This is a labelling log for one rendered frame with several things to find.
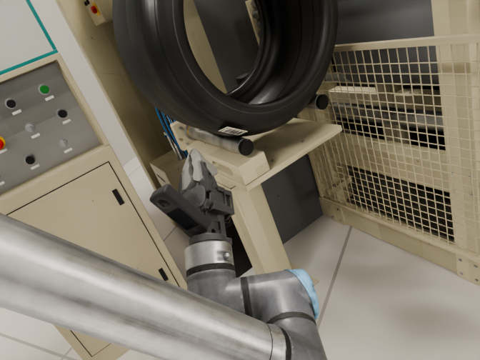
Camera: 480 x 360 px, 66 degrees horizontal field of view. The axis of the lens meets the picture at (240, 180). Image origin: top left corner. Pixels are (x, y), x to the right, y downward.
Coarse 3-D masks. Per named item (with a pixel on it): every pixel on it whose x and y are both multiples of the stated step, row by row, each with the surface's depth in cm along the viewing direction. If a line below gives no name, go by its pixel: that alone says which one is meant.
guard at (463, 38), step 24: (336, 48) 117; (360, 48) 110; (384, 48) 103; (336, 96) 130; (432, 96) 99; (456, 96) 94; (360, 120) 126; (456, 120) 97; (312, 168) 165; (336, 168) 151; (384, 192) 136; (384, 216) 143; (432, 240) 127; (456, 240) 118
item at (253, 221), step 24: (192, 0) 118; (192, 24) 120; (192, 48) 122; (216, 72) 128; (240, 192) 145; (240, 216) 150; (264, 216) 154; (264, 240) 157; (264, 264) 160; (288, 264) 168
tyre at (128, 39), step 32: (128, 0) 80; (160, 0) 75; (256, 0) 118; (288, 0) 117; (320, 0) 97; (128, 32) 83; (160, 32) 77; (288, 32) 121; (320, 32) 99; (128, 64) 93; (160, 64) 81; (192, 64) 81; (256, 64) 123; (288, 64) 121; (320, 64) 100; (160, 96) 89; (192, 96) 84; (224, 96) 87; (256, 96) 122; (288, 96) 96; (256, 128) 96
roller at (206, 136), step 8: (192, 128) 122; (192, 136) 123; (200, 136) 116; (208, 136) 111; (216, 136) 107; (224, 136) 104; (232, 136) 101; (240, 136) 101; (216, 144) 108; (224, 144) 103; (232, 144) 99; (240, 144) 96; (248, 144) 97; (240, 152) 97; (248, 152) 98
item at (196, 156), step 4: (192, 152) 78; (196, 152) 77; (192, 156) 77; (196, 156) 76; (200, 156) 76; (192, 160) 77; (196, 160) 76; (200, 160) 75; (204, 160) 76; (192, 164) 76; (196, 164) 75; (200, 164) 75; (208, 164) 78; (212, 164) 79; (196, 168) 75; (200, 168) 74; (208, 168) 77; (212, 168) 78; (196, 172) 75; (200, 172) 74; (212, 172) 78; (216, 172) 79; (196, 176) 74; (200, 176) 74; (196, 180) 74; (200, 180) 74
